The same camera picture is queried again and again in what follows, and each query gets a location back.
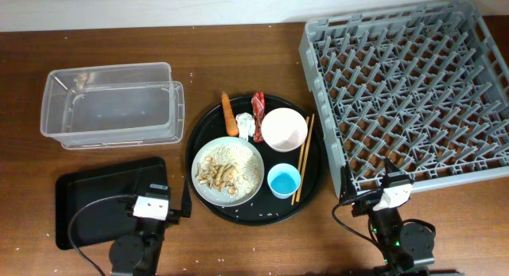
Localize grey dishwasher rack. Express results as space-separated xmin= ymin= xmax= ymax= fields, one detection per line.
xmin=299 ymin=0 xmax=508 ymax=195

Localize clear plastic bin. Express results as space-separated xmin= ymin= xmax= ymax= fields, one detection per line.
xmin=40 ymin=62 xmax=185 ymax=150

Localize black rectangular tray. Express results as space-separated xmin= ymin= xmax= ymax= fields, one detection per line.
xmin=55 ymin=157 xmax=168 ymax=250

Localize black round tray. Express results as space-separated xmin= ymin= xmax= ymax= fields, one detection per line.
xmin=185 ymin=95 xmax=328 ymax=226

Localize white tissue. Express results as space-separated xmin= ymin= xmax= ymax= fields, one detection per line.
xmin=235 ymin=112 xmax=255 ymax=141

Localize orange carrot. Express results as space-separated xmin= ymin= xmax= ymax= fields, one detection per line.
xmin=221 ymin=91 xmax=239 ymax=137

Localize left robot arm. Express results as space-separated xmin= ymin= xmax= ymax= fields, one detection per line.
xmin=109 ymin=173 xmax=192 ymax=276

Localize rice and food scraps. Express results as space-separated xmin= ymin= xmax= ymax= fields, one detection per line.
xmin=195 ymin=144 xmax=262 ymax=199

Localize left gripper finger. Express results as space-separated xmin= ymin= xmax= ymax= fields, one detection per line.
xmin=134 ymin=166 xmax=153 ymax=185
xmin=181 ymin=177 xmax=192 ymax=218

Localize light blue cup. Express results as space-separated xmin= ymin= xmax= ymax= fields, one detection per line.
xmin=267 ymin=163 xmax=301 ymax=199

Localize red snack wrapper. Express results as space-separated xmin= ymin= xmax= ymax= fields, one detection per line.
xmin=251 ymin=91 xmax=266 ymax=142

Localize grey plate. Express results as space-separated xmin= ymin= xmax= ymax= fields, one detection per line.
xmin=191 ymin=137 xmax=265 ymax=207

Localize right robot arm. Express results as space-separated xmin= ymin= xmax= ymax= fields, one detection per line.
xmin=335 ymin=158 xmax=436 ymax=275

